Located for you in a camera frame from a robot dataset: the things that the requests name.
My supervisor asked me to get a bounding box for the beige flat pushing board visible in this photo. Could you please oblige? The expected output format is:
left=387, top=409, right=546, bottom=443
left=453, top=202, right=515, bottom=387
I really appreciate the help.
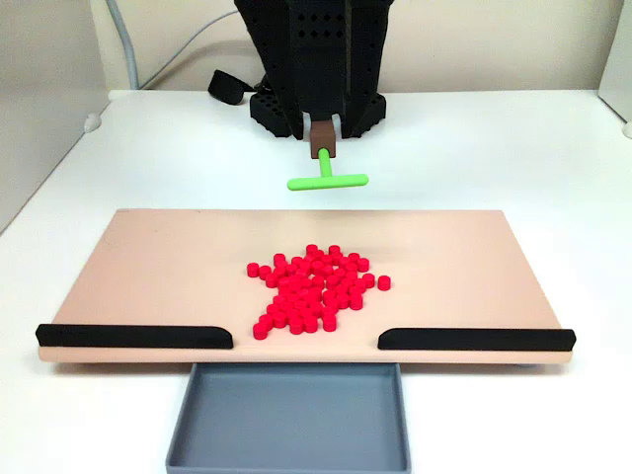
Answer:
left=37, top=207, right=577, bottom=369

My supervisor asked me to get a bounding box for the thin grey cable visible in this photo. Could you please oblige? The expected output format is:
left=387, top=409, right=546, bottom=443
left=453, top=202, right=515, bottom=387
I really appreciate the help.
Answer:
left=139, top=9, right=241, bottom=92

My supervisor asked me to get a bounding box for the thick grey cable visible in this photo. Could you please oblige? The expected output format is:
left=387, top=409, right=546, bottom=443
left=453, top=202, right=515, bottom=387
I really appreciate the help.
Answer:
left=105, top=0, right=141, bottom=92

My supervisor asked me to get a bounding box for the green T pusher brown block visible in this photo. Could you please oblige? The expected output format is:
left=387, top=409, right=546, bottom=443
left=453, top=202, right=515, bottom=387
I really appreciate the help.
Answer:
left=286, top=119, right=370, bottom=193

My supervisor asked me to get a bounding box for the grey rectangular container tray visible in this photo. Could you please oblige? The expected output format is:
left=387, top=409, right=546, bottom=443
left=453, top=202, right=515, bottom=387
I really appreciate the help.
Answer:
left=165, top=361, right=413, bottom=474

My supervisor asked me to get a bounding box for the black edge rail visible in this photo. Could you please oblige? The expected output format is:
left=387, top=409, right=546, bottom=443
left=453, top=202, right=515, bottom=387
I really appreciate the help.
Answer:
left=34, top=323, right=234, bottom=351
left=376, top=326, right=578, bottom=353

